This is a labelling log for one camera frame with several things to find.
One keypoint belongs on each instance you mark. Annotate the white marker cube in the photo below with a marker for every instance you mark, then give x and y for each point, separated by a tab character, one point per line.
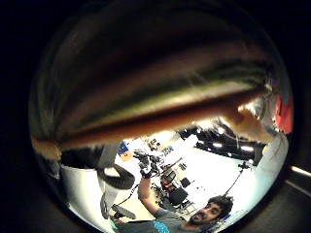
145	166

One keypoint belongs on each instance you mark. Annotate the blue and orange sign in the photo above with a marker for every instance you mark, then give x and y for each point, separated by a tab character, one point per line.
124	152

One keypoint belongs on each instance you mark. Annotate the black and red office chair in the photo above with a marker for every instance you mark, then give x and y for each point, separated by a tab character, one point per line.
168	179

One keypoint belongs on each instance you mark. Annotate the the person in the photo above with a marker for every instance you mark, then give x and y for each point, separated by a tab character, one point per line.
171	218

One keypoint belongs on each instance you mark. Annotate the ceiling lamp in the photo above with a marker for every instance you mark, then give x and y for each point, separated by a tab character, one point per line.
247	148
217	145
221	130

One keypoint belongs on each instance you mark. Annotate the red banner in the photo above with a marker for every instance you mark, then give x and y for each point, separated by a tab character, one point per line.
285	113

